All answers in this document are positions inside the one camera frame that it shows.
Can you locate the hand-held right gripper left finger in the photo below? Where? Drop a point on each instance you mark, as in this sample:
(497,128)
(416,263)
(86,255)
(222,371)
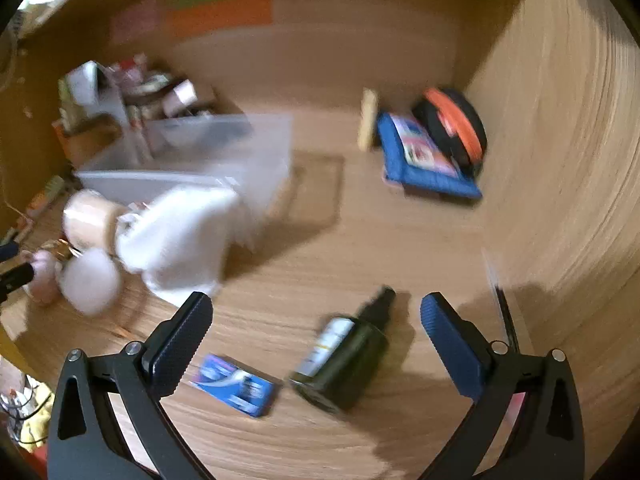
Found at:
(182,332)

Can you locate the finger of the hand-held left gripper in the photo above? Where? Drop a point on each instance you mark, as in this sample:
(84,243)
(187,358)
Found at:
(17,277)

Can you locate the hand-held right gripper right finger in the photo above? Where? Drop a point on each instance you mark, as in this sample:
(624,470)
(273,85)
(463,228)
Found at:
(450,345)

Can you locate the small blue box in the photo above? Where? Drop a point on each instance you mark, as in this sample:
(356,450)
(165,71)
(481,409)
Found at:
(235,385)

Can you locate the dark green spray bottle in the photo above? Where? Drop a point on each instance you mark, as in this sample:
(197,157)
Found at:
(345,360)

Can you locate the clear plastic storage box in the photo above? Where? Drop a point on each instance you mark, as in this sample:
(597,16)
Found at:
(240,150)

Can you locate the wooden desktop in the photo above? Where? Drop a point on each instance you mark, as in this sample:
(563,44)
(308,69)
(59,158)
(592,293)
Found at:
(400,260)

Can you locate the pink plush toy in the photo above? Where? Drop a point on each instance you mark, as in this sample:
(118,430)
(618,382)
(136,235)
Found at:
(42,280)

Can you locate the white fluffy pom-pom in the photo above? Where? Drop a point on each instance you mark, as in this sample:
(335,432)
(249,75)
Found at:
(90,282)

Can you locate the beige tape roll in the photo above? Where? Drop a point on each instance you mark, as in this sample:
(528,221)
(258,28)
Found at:
(87,217)

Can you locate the yellow cloth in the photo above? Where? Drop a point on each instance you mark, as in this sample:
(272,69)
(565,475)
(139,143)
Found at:
(37,420)

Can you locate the blue pouch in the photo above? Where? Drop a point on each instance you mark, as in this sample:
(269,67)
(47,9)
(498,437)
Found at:
(425,175)

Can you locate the white booklet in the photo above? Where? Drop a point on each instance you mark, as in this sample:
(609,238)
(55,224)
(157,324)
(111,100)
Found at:
(85,85)

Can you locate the black orange round case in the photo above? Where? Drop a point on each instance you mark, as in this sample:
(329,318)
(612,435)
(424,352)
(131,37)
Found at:
(465,125)

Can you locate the cream lotion bottle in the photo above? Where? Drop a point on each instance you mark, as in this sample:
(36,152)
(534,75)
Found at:
(367,120)

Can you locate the white cardboard box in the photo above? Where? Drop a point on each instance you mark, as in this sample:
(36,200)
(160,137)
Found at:
(185,91)

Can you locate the pink paper note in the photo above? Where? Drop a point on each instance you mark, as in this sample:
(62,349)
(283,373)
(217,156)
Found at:
(135,22)

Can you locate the orange paper note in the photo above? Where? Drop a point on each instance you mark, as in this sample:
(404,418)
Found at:
(220,17)

